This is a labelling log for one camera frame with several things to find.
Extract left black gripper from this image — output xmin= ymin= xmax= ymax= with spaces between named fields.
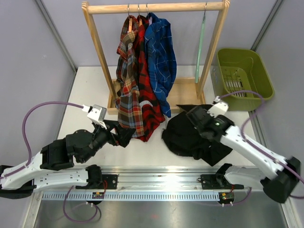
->
xmin=81 ymin=120 xmax=136 ymax=163

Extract mint green hanger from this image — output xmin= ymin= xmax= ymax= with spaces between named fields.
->
xmin=195 ymin=2 xmax=208 ymax=84

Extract blue plaid shirt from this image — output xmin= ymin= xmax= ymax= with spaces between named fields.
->
xmin=144 ymin=12 xmax=177 ymax=118

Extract lilac hanger of blue shirt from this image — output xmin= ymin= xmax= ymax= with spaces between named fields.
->
xmin=146 ymin=3 xmax=152 ymax=26

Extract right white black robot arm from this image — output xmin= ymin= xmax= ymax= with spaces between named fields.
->
xmin=186 ymin=102 xmax=301 ymax=203

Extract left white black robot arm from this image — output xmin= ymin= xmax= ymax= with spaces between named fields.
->
xmin=0 ymin=120 xmax=135 ymax=200

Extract brown plaid shirt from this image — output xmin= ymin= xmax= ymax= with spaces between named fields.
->
xmin=115 ymin=15 xmax=143 ymax=138

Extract red black plaid shirt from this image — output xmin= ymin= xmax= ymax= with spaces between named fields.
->
xmin=133 ymin=16 xmax=165 ymax=142

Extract wooden hanger of red shirt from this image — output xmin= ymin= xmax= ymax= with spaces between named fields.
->
xmin=137 ymin=4 xmax=143 ymax=26

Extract wooden hanger of brown shirt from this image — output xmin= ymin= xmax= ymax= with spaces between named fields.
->
xmin=127 ymin=4 xmax=133 ymax=33

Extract wooden clothes rack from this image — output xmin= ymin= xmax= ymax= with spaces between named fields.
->
xmin=82 ymin=0 xmax=230 ymax=115

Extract green plastic basket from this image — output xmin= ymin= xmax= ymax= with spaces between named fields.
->
xmin=210 ymin=48 xmax=274 ymax=112

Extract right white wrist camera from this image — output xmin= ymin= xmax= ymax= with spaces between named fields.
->
xmin=207 ymin=96 xmax=229 ymax=118

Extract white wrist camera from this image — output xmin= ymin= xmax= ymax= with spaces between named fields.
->
xmin=82 ymin=104 xmax=107 ymax=130
xmin=207 ymin=96 xmax=229 ymax=118

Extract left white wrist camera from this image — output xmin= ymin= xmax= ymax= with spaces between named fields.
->
xmin=82 ymin=104 xmax=107 ymax=130

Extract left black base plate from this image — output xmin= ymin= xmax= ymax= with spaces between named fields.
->
xmin=76 ymin=174 xmax=118 ymax=190

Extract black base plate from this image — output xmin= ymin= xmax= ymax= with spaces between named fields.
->
xmin=197 ymin=174 xmax=244 ymax=190
xmin=76 ymin=174 xmax=118 ymax=190

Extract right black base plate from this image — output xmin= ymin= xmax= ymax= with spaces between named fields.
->
xmin=197 ymin=174 xmax=244 ymax=190

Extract aluminium mounting rail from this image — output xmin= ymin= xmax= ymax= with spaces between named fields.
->
xmin=36 ymin=167 xmax=262 ymax=203

